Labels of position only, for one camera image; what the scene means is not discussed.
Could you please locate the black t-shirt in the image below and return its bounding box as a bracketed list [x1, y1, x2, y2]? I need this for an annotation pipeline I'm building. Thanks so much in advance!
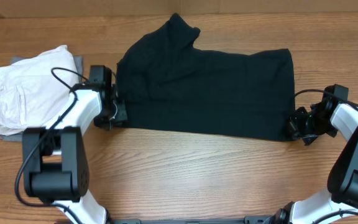
[117, 14, 295, 141]

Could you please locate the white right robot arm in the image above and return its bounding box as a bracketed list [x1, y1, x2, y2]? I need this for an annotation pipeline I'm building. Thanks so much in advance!
[266, 84, 358, 224]

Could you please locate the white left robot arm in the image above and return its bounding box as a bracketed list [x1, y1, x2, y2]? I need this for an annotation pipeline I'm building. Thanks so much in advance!
[14, 65, 127, 223]

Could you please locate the white folded garment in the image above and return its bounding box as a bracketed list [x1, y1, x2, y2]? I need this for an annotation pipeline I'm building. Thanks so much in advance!
[0, 45, 79, 136]

